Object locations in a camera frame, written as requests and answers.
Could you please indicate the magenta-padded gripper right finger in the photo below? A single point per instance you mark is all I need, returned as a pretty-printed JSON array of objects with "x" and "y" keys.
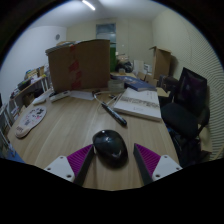
[{"x": 166, "y": 165}]

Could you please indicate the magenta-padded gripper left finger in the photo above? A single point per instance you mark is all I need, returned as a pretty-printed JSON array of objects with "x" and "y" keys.
[{"x": 60, "y": 166}]

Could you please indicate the black computer mouse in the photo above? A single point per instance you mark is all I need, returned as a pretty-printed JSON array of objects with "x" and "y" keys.
[{"x": 110, "y": 146}]

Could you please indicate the white cartoon-print mouse pad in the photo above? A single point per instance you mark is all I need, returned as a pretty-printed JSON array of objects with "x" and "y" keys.
[{"x": 30, "y": 120}]

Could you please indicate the black office chair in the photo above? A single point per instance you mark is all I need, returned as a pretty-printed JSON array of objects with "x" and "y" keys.
[{"x": 186, "y": 116}]

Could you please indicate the white book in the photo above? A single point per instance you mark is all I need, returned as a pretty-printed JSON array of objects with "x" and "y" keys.
[{"x": 138, "y": 104}]

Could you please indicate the black marker pen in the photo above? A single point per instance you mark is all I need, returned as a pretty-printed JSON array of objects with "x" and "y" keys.
[{"x": 114, "y": 114}]

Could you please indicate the white paper sheet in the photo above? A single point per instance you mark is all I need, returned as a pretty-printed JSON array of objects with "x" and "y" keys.
[{"x": 82, "y": 95}]

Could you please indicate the black eyeglasses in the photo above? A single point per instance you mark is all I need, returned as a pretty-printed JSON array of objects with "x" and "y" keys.
[{"x": 96, "y": 93}]

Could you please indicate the dark bag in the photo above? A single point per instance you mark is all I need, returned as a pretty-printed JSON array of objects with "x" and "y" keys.
[{"x": 167, "y": 82}]

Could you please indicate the blue book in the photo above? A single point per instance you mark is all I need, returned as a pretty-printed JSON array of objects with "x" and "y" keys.
[{"x": 140, "y": 84}]

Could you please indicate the cluttered shelf unit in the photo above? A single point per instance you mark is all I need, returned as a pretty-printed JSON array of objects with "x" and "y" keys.
[{"x": 20, "y": 90}]

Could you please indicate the small clear container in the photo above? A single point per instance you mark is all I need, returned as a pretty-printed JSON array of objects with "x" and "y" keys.
[{"x": 116, "y": 86}]

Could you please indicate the tall open cardboard box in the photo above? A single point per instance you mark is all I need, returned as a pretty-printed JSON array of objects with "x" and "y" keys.
[{"x": 161, "y": 63}]

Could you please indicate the large brown cardboard box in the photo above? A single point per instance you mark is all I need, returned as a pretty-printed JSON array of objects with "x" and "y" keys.
[{"x": 86, "y": 65}]

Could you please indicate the grey door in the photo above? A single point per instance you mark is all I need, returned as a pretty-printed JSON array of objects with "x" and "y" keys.
[{"x": 106, "y": 32}]

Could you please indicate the ceiling tube light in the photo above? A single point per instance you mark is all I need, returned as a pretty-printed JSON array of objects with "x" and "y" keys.
[{"x": 88, "y": 5}]

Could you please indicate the round wall clock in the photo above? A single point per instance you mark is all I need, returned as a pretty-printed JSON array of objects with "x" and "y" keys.
[{"x": 57, "y": 37}]

